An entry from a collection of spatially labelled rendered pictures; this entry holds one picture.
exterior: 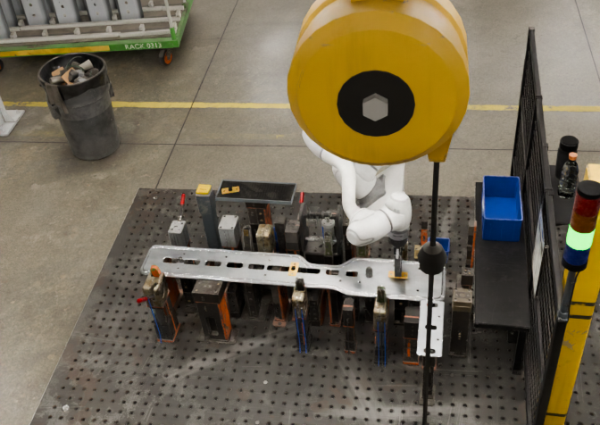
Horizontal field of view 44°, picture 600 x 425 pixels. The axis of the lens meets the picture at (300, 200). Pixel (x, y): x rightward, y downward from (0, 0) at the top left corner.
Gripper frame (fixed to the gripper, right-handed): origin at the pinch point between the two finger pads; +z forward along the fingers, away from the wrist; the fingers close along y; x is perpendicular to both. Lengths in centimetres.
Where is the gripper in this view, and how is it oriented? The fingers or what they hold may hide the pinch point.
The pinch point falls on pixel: (397, 268)
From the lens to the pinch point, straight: 327.1
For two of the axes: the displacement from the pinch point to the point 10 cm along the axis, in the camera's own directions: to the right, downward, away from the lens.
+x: 9.8, 0.6, -1.9
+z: 0.8, 7.6, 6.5
